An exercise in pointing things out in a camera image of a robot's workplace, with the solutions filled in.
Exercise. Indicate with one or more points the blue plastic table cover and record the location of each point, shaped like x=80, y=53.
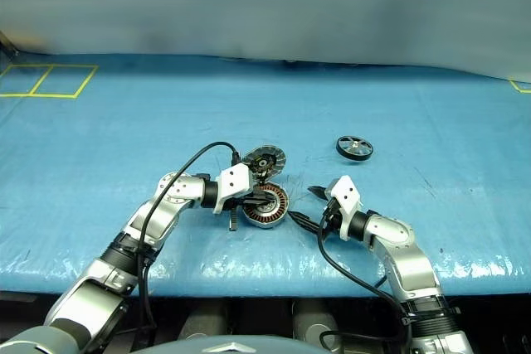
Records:
x=166, y=122

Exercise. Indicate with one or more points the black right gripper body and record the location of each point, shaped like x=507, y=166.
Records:
x=332, y=219

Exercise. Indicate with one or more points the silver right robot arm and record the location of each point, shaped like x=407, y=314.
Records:
x=398, y=246

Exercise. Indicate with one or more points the silver motor housing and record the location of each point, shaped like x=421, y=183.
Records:
x=269, y=215

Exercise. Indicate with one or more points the dark rounded shape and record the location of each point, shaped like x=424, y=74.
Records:
x=203, y=323
x=315, y=321

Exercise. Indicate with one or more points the black spoked rotor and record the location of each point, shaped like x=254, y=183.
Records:
x=355, y=146

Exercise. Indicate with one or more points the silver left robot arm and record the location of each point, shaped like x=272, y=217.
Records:
x=174, y=200

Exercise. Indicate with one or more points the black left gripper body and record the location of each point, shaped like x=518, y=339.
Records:
x=242, y=202

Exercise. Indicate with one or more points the grey robot torso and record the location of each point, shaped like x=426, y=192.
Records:
x=232, y=347

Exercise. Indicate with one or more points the silver finned motor lid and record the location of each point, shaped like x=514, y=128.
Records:
x=277, y=159

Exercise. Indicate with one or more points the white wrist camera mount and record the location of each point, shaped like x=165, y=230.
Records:
x=232, y=180
x=346, y=194

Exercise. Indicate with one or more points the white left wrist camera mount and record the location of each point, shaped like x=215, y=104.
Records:
x=232, y=180

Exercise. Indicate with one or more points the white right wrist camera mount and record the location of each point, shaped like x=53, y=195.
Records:
x=346, y=194

